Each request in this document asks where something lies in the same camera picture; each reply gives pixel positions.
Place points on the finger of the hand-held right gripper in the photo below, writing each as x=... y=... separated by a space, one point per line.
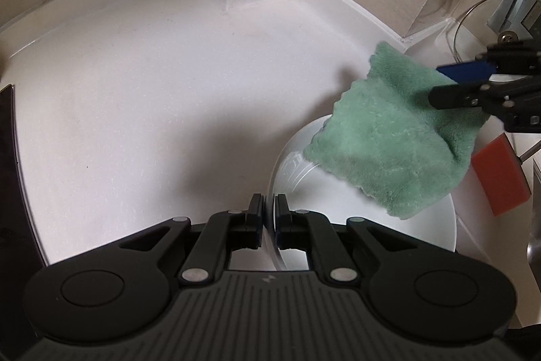
x=465 y=71
x=452 y=96

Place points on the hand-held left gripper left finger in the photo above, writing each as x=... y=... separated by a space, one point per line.
x=255 y=225

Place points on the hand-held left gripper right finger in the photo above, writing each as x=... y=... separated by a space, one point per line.
x=282 y=225

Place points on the white plate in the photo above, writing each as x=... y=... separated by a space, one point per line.
x=338 y=213

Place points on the green fluffy cloth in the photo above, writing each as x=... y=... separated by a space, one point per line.
x=380 y=132

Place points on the orange sponge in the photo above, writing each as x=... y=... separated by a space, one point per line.
x=501 y=175

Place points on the thin metal rod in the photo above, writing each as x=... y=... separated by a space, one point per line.
x=530 y=152

